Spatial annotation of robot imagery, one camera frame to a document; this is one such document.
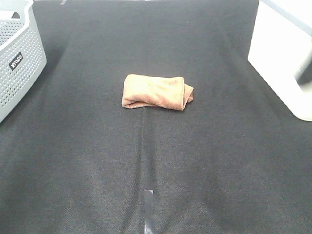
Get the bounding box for brown towel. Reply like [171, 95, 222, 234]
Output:
[121, 74, 194, 111]

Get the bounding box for white storage bin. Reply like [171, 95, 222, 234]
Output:
[248, 0, 312, 121]

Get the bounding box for grey tape strip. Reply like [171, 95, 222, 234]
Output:
[144, 190, 155, 234]

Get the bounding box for grey perforated laundry basket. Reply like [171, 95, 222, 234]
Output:
[0, 0, 47, 120]

